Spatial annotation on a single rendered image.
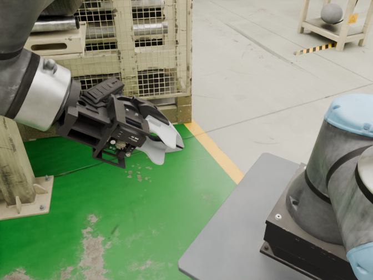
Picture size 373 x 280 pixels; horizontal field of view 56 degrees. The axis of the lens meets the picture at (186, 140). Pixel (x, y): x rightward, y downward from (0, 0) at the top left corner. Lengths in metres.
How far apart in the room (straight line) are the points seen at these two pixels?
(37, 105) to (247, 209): 0.65
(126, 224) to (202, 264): 0.92
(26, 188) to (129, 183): 0.50
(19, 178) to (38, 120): 1.34
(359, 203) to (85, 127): 0.39
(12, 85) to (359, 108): 0.54
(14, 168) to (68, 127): 1.32
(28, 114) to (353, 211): 0.46
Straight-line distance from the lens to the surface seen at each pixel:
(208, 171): 1.96
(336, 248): 0.80
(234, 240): 0.89
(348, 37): 3.74
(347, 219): 0.58
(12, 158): 1.74
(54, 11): 1.30
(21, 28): 0.42
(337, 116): 0.66
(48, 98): 0.46
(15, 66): 0.46
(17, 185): 1.85
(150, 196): 1.83
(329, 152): 0.67
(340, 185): 0.61
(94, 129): 0.49
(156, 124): 0.55
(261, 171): 1.07
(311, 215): 0.77
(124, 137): 0.49
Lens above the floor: 1.30
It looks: 36 degrees down
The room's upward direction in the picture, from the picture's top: straight up
